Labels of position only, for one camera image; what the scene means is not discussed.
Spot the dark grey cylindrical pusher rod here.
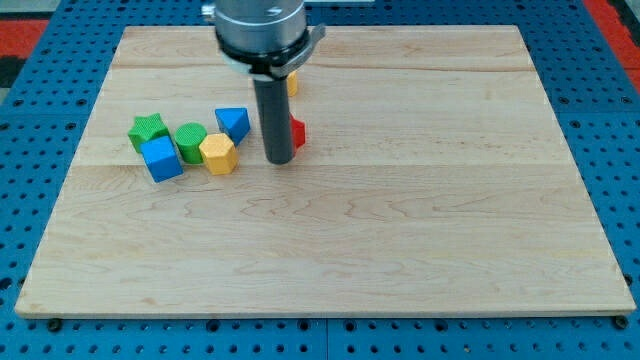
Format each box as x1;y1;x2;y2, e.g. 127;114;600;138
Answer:
253;78;294;165

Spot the yellow hexagon block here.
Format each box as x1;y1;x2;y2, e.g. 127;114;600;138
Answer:
199;133;239;175

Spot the red star block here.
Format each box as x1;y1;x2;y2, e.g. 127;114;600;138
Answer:
290;115;306;152

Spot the green star block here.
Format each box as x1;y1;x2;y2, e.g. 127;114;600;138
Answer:
127;113;170;153

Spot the yellow block behind rod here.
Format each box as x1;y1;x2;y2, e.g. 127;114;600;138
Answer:
286;71;298;97

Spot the blue triangle block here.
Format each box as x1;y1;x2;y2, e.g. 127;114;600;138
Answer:
214;107;251;146

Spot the green cylinder block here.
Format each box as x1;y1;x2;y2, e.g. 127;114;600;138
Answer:
174;122;207;164

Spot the blue cube block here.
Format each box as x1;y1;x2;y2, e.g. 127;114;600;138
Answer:
140;136;184;183

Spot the wooden board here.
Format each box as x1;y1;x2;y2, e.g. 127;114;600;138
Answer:
15;25;636;319

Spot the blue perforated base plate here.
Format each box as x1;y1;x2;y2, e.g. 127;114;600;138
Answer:
1;0;639;359

